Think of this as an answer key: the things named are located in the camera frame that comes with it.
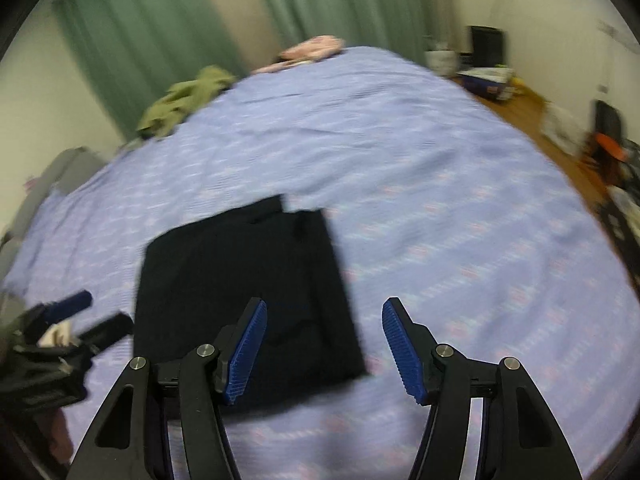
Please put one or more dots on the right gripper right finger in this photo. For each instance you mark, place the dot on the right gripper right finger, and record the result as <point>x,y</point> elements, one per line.
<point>519,439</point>

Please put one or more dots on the blue patterned bed sheet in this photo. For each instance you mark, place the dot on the blue patterned bed sheet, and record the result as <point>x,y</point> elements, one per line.
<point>430,197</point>

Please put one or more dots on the cardboard box on floor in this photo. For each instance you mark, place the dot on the cardboard box on floor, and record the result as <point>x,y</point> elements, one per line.
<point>490,83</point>

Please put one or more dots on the green curtain right panel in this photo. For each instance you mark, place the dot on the green curtain right panel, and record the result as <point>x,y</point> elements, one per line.
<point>407,27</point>

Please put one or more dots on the olive green garment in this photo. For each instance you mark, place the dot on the olive green garment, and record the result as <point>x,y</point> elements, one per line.
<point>182,100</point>

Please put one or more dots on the pink floral garment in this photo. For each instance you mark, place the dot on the pink floral garment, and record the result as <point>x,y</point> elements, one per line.
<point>312,50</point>

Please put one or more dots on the grey upholstered headboard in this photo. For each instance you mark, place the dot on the grey upholstered headboard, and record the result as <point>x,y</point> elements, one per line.
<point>68,171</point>

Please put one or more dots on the green curtain panel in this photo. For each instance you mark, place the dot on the green curtain panel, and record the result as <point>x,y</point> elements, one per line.
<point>407,27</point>
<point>132,51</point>

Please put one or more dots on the white bucket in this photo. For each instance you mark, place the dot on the white bucket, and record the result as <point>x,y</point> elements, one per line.
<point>444,63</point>

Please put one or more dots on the black pants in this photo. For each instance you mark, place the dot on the black pants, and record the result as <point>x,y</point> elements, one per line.
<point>198,278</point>

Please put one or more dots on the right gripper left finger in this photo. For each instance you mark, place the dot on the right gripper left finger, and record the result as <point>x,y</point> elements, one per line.
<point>128,438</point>

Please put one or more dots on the green curtain left panel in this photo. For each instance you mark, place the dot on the green curtain left panel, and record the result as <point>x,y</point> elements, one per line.
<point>132,51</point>

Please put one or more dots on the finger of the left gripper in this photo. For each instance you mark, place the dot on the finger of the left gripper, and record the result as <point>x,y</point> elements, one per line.
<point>59,311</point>
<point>108,332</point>

